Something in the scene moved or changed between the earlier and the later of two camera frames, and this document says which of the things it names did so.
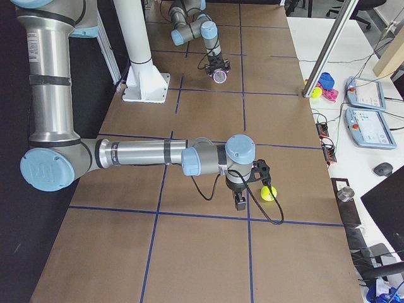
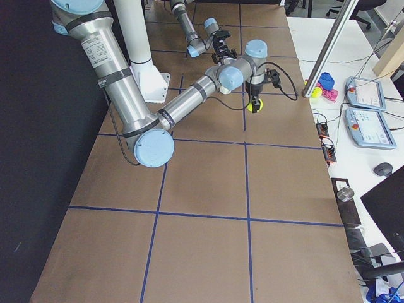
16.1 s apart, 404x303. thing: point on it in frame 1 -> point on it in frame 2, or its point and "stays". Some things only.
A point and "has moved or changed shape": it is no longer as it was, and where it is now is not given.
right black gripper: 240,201 -> 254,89
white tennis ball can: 219,77 has moved or changed shape
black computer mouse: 384,169 stays
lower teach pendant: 368,128 stays
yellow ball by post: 316,92 stays
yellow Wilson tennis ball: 266,194 -> 250,106
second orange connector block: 329,153 stays
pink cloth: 331,95 stays
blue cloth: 326,81 stays
